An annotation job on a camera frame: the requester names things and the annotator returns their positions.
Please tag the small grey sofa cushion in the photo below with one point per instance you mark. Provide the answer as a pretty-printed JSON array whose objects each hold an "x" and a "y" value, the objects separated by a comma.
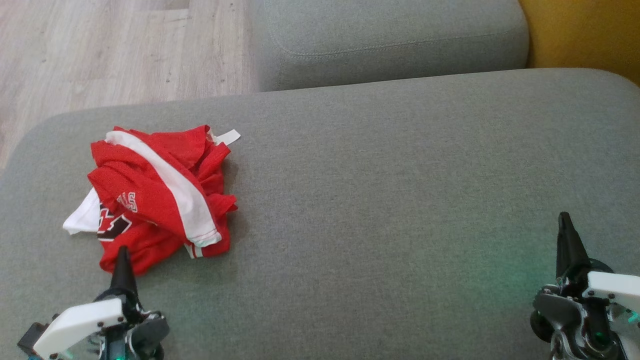
[{"x": 390, "y": 40}]

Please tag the large grey sofa seat cushion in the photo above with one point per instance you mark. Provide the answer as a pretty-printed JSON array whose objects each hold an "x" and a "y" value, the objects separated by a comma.
[{"x": 375, "y": 175}]

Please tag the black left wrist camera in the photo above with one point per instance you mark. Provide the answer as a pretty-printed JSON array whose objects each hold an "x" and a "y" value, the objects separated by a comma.
[{"x": 32, "y": 338}]

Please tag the red jersey with black print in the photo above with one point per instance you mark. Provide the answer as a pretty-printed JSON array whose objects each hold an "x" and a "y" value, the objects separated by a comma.
[{"x": 140, "y": 250}]

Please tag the yellow sofa backrest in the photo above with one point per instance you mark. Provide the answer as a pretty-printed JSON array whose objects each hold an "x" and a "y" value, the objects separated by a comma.
[{"x": 585, "y": 30}]

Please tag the red shorts with white stripes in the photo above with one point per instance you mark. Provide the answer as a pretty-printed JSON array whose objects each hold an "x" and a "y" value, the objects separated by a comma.
[{"x": 175, "y": 185}]

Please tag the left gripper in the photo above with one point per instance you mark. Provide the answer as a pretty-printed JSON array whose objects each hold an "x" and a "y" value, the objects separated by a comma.
[{"x": 80, "y": 322}]

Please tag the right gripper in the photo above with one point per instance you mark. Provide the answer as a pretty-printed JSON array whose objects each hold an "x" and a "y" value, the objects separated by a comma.
[{"x": 610, "y": 290}]

